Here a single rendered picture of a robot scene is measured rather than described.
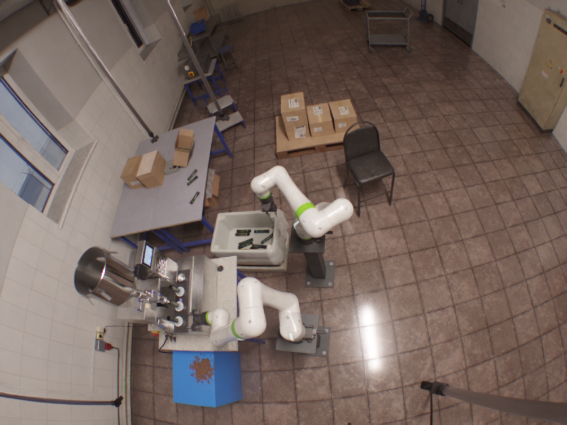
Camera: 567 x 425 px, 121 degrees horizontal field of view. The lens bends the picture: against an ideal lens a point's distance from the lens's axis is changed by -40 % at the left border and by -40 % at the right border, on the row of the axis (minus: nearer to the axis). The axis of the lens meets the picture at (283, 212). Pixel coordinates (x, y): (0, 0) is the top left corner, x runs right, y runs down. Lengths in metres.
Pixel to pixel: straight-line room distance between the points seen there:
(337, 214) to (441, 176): 2.40
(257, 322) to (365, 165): 1.95
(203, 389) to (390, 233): 2.39
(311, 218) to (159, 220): 1.91
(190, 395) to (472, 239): 3.20
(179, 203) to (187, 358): 1.54
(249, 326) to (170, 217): 1.88
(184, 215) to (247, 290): 1.65
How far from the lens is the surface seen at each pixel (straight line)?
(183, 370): 2.48
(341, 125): 3.64
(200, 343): 2.22
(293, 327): 1.54
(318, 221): 1.34
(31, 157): 3.55
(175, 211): 2.84
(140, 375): 3.59
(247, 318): 1.20
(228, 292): 2.18
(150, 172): 3.09
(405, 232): 3.03
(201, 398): 2.40
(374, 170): 2.66
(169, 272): 2.01
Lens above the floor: 2.67
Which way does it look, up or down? 56 degrees down
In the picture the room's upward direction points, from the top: 24 degrees counter-clockwise
